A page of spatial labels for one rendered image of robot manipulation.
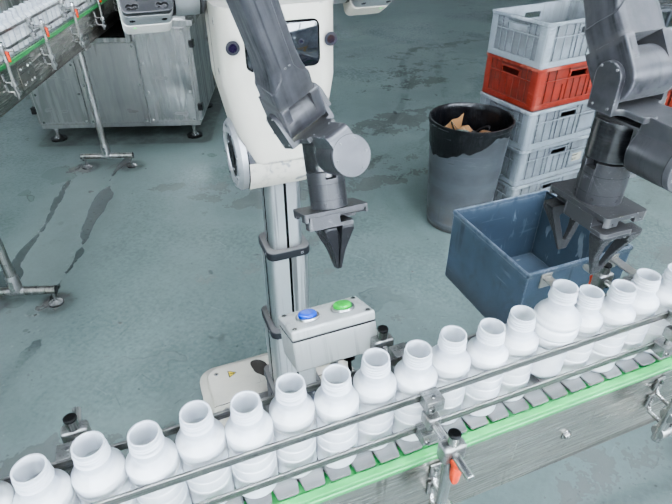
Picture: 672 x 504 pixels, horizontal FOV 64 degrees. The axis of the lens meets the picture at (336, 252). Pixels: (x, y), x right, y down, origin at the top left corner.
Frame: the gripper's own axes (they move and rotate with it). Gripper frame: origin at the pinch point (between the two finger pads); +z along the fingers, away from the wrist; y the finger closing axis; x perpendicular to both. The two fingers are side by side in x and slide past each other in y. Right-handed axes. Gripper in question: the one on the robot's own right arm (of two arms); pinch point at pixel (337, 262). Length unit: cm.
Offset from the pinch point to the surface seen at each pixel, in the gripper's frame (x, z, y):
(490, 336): -19.1, 9.5, 14.3
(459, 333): -16.5, 9.1, 11.0
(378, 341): -6.0, 12.2, 2.9
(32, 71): 235, -56, -65
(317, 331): -3.8, 8.8, -6.0
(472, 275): 39, 25, 50
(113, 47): 351, -78, -25
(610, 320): -17.9, 13.8, 37.1
